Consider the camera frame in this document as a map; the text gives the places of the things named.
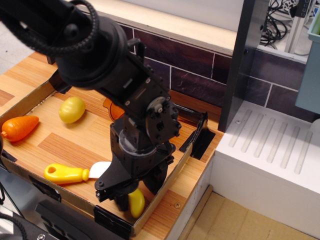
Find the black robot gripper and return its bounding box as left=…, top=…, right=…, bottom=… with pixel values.
left=94, top=116, right=176, bottom=212

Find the yellow plastic toy banana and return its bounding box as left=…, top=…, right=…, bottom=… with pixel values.
left=128, top=188, right=145, bottom=219

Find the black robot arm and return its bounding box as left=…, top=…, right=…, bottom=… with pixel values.
left=0, top=0, right=181, bottom=211

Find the orange transparent plastic pot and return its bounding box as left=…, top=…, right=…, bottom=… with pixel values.
left=103, top=98, right=125, bottom=122

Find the brass screw in table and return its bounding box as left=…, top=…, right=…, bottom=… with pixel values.
left=174, top=202, right=181, bottom=209

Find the yellow green toy potato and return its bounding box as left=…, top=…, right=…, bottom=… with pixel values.
left=58, top=96, right=86, bottom=124

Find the white dish drying rack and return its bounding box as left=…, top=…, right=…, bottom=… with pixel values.
left=210, top=101, right=320, bottom=237

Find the orange toy carrot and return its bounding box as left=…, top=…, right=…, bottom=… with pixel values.
left=0, top=115, right=39, bottom=142

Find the teal plastic bin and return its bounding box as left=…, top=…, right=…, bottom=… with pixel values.
left=295, top=9, right=320, bottom=114

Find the yellow handled white toy knife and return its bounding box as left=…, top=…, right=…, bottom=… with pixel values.
left=43, top=161, right=111, bottom=185

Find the dark grey vertical post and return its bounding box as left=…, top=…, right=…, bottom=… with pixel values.
left=218, top=0, right=269, bottom=132

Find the bundle of black cables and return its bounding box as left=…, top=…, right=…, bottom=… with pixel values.
left=259, top=0, right=297, bottom=47

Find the aluminium frame rail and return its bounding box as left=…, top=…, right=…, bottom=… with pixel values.
left=284, top=0, right=312, bottom=54

